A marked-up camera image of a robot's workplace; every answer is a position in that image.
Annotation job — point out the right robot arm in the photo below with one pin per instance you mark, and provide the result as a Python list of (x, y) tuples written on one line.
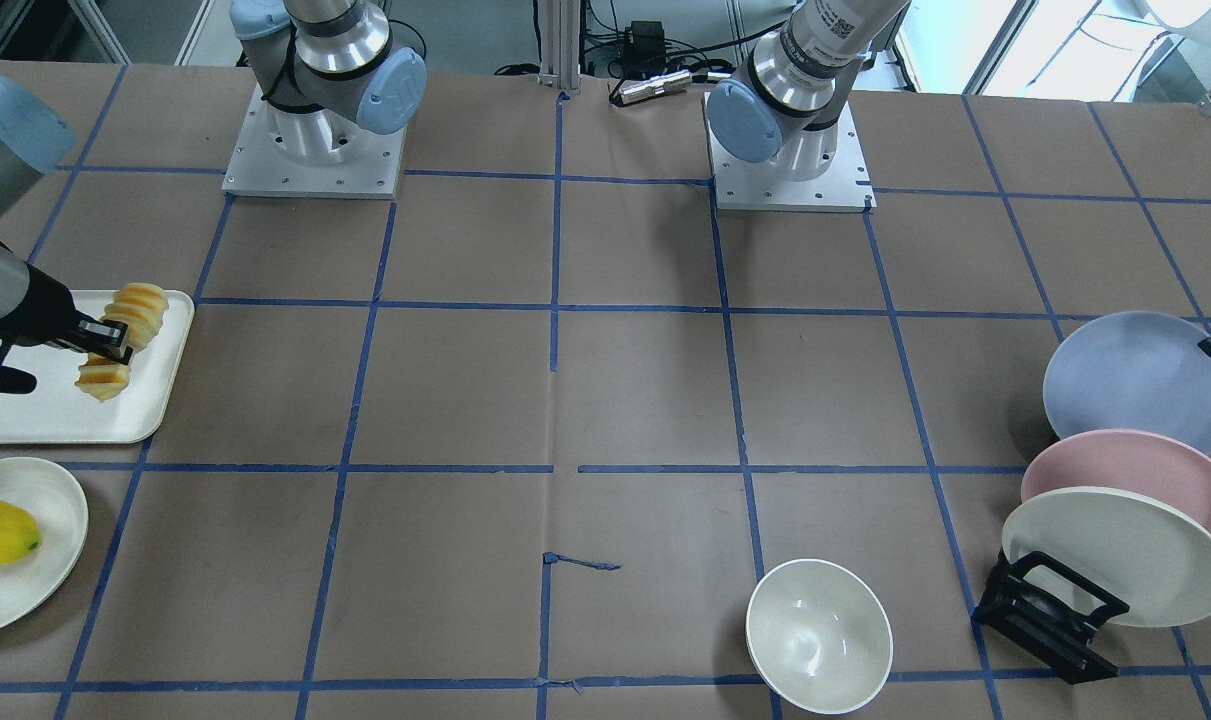
[(333, 62)]

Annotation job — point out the silver cylindrical connector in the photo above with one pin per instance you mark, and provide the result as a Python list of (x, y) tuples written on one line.
[(630, 93)]

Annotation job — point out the yellow ridged bread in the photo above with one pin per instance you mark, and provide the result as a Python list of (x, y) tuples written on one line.
[(140, 307)]

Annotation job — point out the white plate with lemon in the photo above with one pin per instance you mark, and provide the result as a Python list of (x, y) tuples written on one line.
[(55, 499)]

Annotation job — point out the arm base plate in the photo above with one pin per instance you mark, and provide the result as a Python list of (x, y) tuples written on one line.
[(318, 155), (822, 171)]

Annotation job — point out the blue plate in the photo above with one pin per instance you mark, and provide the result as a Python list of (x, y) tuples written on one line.
[(1136, 370)]

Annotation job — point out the white rectangular tray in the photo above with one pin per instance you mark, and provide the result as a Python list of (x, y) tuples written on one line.
[(57, 413)]

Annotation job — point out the pink plate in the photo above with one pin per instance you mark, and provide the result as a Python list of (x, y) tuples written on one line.
[(1135, 461)]

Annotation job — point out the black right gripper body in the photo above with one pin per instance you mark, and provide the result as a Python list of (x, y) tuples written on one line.
[(43, 306)]

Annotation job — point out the aluminium frame post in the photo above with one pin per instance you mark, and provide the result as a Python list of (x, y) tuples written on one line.
[(560, 26)]

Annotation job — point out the black power adapter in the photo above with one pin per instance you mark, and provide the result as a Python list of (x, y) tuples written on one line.
[(643, 41)]

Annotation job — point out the black plate rack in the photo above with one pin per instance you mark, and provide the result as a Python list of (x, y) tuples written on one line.
[(1044, 626)]

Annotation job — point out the white ceramic bowl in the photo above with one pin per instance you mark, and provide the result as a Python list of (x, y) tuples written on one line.
[(819, 636)]

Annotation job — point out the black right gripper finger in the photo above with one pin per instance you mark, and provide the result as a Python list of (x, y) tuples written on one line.
[(104, 338)]

